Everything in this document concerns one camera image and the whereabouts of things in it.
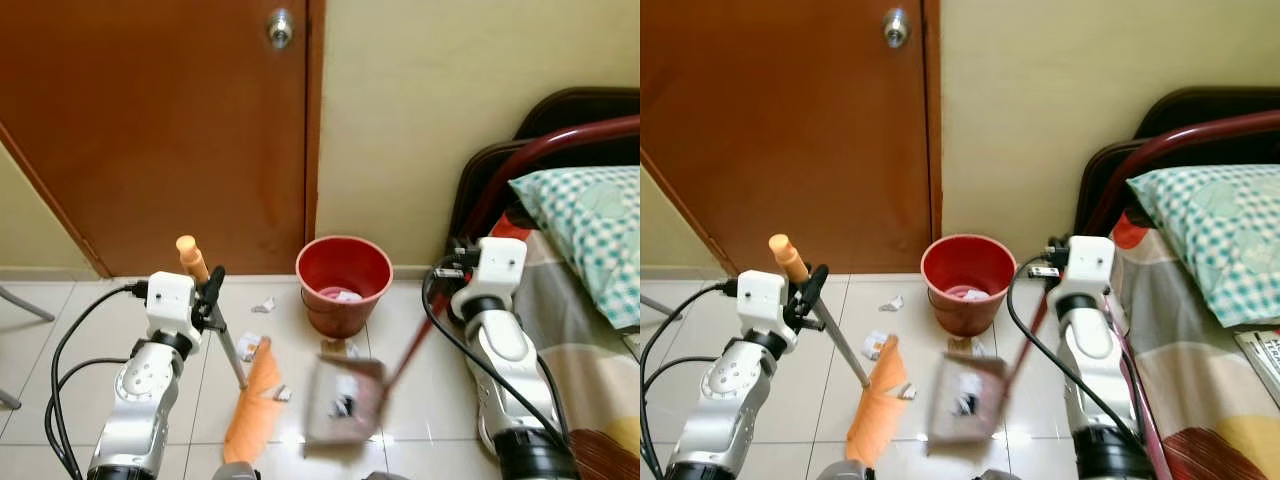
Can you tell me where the orange broom with metal shaft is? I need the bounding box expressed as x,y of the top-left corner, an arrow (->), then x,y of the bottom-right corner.
175,234 -> 289,467
767,233 -> 913,470

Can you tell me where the grey dustpan with red handle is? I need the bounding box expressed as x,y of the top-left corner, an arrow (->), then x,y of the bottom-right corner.
926,288 -> 1053,446
302,288 -> 453,447

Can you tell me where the red plastic bucket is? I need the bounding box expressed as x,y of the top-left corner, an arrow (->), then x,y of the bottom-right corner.
295,235 -> 395,340
920,234 -> 1014,339

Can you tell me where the teal checkered pillow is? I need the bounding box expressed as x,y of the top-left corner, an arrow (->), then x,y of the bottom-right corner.
507,165 -> 641,331
1126,164 -> 1280,331

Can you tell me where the brown wooden door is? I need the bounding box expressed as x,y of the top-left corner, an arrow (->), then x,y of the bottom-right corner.
640,0 -> 943,277
0,0 -> 325,279

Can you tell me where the multicoloured patterned bed sheet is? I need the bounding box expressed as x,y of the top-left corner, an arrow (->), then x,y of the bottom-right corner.
1106,212 -> 1280,480
488,212 -> 641,480

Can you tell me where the dark wooden bed headboard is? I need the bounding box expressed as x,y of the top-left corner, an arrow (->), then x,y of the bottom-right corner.
446,87 -> 641,263
1074,86 -> 1280,241

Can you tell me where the silver round door knob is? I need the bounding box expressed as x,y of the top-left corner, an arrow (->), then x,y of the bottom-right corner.
266,9 -> 296,51
882,7 -> 912,50

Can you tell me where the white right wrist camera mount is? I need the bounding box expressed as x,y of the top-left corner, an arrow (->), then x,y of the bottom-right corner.
1050,235 -> 1117,313
450,236 -> 529,321

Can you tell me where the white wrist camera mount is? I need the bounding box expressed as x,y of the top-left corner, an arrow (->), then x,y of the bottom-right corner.
1050,235 -> 1117,313
737,269 -> 790,337
145,271 -> 198,339
450,236 -> 529,321

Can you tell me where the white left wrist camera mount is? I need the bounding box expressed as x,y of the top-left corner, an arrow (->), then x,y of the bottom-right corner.
737,269 -> 790,337
145,271 -> 198,339

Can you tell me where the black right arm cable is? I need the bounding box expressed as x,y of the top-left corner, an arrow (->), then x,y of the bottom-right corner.
1005,254 -> 1151,447
421,258 -> 573,447

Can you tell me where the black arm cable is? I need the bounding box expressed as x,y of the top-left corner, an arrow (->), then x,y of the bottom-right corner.
1005,254 -> 1151,447
640,280 -> 743,480
44,281 -> 151,480
421,258 -> 573,447

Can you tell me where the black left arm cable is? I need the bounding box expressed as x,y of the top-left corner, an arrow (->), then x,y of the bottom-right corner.
640,280 -> 743,480
44,281 -> 151,480

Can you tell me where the dark red metal bed rail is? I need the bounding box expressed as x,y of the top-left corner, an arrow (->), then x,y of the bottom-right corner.
1084,109 -> 1280,480
468,114 -> 641,251

